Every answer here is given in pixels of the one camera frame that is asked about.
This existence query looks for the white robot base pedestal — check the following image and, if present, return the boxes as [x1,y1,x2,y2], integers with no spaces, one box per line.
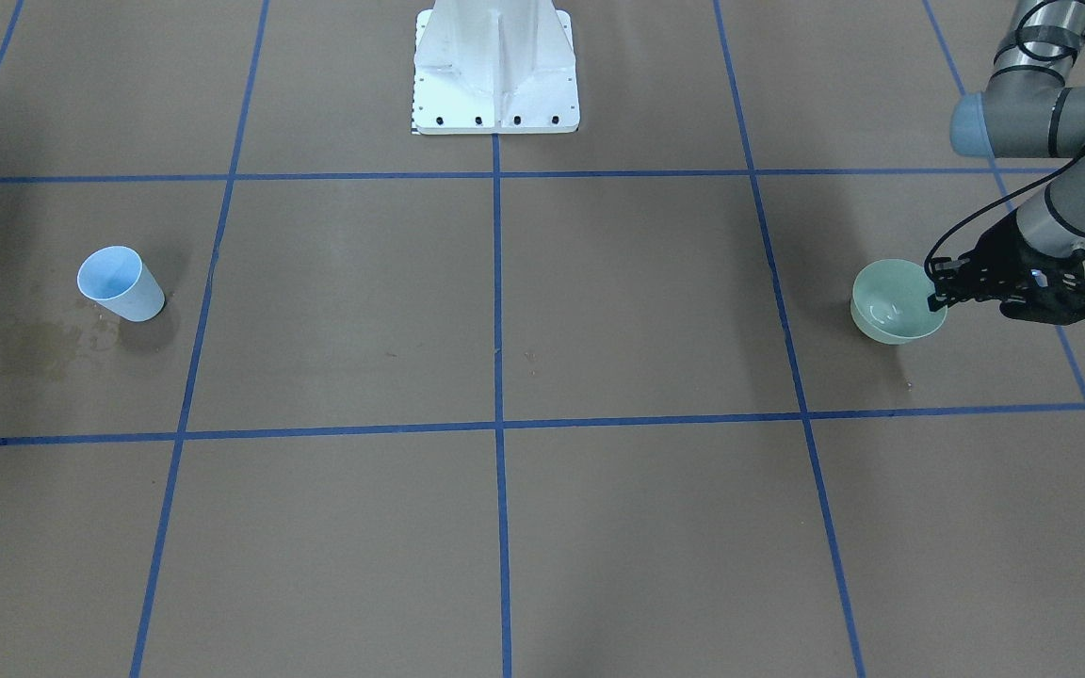
[411,1,580,135]

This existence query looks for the mint green ceramic bowl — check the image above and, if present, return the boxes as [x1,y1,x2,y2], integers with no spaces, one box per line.
[850,259,947,345]

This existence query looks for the light blue plastic cup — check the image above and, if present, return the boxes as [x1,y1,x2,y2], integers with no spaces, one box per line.
[76,246,167,323]

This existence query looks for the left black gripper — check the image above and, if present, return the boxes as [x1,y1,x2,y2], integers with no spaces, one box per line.
[926,212,1050,314]

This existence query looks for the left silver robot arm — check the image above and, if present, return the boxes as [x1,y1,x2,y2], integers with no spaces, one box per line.
[923,1,1085,327]

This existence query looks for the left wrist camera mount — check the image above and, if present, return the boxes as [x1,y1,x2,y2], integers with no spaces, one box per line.
[999,248,1085,327]

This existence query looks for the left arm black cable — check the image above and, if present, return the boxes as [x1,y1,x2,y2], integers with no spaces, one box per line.
[923,0,1085,279]

